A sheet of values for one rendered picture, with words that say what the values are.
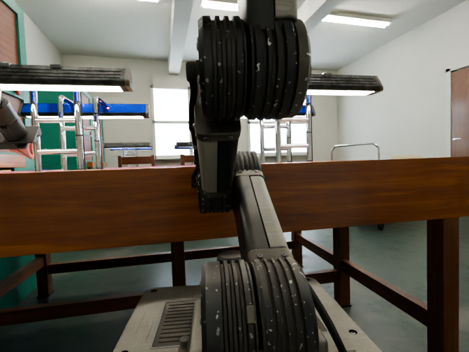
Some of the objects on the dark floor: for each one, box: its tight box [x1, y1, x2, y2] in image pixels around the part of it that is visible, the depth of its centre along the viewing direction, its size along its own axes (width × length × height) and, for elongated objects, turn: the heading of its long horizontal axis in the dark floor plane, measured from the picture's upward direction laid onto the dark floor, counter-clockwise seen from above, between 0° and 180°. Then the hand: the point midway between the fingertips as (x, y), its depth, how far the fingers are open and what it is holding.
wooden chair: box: [118, 155, 155, 168], centre depth 311 cm, size 44×44×91 cm
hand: (31, 156), depth 84 cm, fingers closed
